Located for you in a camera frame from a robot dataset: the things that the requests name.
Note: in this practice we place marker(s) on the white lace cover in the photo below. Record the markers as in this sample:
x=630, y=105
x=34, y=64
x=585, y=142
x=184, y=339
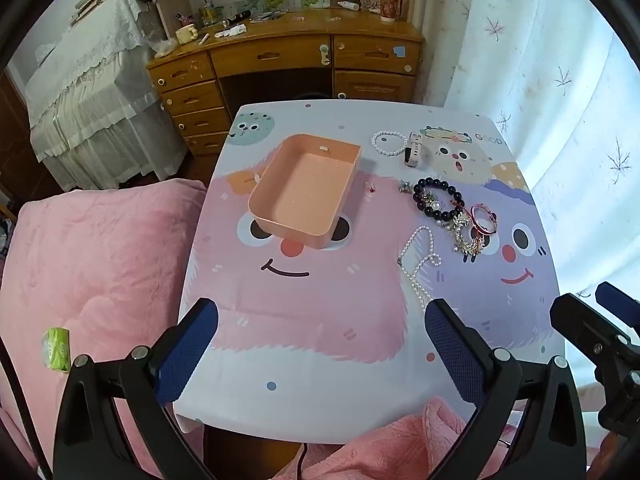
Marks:
x=95, y=117

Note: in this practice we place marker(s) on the pink plastic tray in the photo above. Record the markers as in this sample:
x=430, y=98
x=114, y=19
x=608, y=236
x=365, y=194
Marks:
x=303, y=189

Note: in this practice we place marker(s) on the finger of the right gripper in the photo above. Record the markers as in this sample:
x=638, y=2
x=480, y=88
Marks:
x=621, y=305
x=591, y=333

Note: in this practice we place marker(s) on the pink smart watch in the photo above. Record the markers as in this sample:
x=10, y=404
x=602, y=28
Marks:
x=413, y=150

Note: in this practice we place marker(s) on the red patterned paper cup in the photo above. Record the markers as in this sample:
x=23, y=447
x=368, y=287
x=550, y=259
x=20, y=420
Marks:
x=389, y=10

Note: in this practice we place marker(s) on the gold rhinestone jewelry cluster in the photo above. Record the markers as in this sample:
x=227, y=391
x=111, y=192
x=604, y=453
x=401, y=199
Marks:
x=466, y=242

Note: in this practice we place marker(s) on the blue flower earring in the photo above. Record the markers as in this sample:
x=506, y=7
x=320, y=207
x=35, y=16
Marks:
x=405, y=187

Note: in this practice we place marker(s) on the cartoon printed tablecloth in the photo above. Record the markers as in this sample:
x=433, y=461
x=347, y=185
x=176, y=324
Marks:
x=322, y=345

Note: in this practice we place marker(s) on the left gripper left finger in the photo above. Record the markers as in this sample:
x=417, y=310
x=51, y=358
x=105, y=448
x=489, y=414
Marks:
x=90, y=441

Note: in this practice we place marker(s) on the wooden desk with drawers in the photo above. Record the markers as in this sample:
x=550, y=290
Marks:
x=316, y=54

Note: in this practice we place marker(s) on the pink fleece blanket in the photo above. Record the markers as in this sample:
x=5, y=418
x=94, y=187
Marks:
x=109, y=266

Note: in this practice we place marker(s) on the cream ceramic mug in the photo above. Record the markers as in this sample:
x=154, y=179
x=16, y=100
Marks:
x=186, y=34

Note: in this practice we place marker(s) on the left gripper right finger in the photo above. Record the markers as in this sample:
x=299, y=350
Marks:
x=549, y=441

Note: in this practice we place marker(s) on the green tissue packet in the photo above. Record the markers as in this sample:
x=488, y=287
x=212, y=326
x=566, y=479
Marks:
x=56, y=349

